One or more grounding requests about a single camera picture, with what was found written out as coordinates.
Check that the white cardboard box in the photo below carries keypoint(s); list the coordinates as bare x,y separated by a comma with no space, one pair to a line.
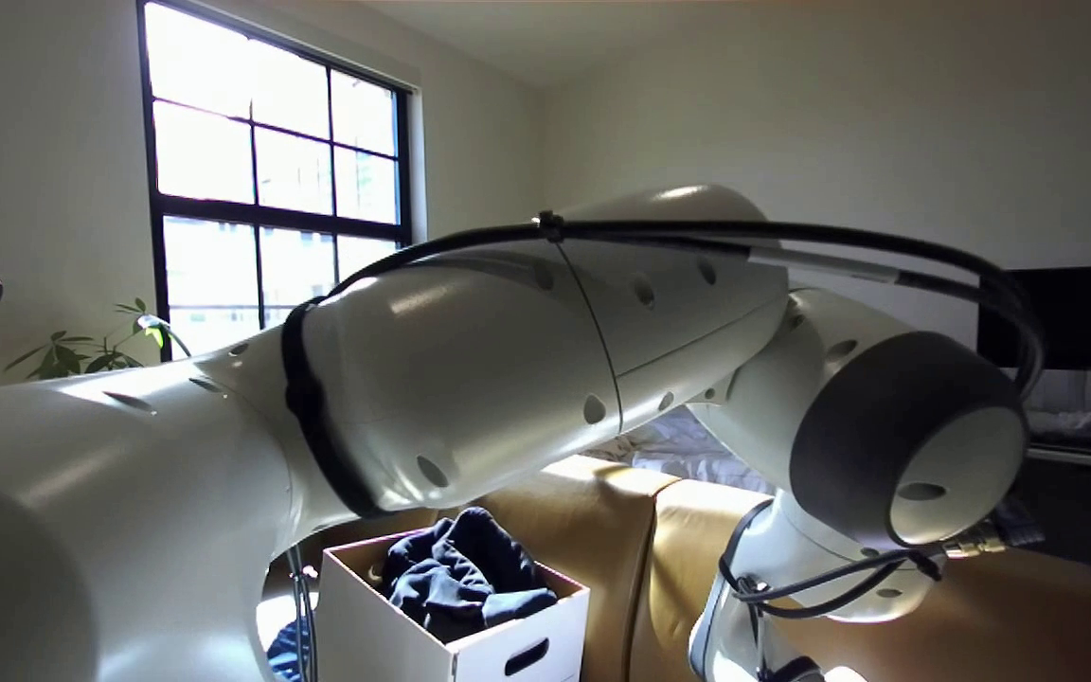
494,650

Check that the white crumpled bedsheet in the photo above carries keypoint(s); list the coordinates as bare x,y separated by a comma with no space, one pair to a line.
689,448

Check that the black framed window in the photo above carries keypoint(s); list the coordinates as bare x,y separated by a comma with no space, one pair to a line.
270,136

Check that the black computer monitor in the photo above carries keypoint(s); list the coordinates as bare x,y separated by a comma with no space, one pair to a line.
1087,314

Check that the tan leather sofa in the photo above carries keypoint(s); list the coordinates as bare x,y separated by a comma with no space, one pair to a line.
1023,617

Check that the green potted plant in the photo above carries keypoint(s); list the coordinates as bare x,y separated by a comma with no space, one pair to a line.
78,353

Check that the white topped desk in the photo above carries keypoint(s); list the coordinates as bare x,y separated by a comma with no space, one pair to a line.
1087,504

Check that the dark navy crumpled clothing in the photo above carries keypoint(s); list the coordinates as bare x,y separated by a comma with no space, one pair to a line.
456,573

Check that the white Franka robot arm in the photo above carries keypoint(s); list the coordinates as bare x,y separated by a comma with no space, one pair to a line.
471,366

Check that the blue cloth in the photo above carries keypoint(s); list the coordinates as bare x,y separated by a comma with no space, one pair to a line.
287,650

